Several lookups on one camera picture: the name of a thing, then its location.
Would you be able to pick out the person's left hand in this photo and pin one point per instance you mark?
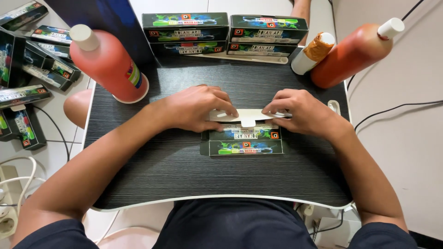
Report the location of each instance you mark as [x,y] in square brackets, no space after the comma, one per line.
[193,109]

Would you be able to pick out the person's right hand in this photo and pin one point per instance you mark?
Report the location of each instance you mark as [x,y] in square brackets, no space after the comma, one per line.
[308,114]

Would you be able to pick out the black printed paint box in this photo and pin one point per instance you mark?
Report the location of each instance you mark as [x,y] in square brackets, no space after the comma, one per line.
[247,141]
[261,49]
[187,26]
[268,29]
[188,47]

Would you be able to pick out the white bottle with brown tape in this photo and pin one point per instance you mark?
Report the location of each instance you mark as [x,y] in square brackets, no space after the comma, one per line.
[311,53]

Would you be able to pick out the orange paint bottle white cap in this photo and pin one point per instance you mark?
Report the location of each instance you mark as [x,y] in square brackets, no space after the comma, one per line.
[349,55]

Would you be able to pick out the pink paint bottle white cap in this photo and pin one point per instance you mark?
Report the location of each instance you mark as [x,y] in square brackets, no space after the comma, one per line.
[110,65]

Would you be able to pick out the person's right leg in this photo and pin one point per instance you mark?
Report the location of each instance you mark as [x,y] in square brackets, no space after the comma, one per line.
[300,17]

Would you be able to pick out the person's left knee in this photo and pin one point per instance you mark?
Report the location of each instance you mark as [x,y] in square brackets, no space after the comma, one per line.
[78,107]

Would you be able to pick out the dark blue board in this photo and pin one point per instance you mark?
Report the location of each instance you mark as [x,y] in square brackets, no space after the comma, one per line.
[110,24]

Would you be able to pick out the white power adapter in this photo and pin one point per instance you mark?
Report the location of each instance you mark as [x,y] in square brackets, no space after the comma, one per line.
[332,231]

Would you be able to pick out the person's dark navy clothing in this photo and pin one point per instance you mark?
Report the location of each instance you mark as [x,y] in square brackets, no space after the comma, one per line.
[235,224]

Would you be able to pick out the heap of black printed cartons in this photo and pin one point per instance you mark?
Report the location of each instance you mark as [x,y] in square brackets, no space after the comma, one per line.
[38,65]

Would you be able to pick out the white power strip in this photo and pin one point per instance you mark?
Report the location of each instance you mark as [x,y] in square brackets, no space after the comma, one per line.
[8,221]

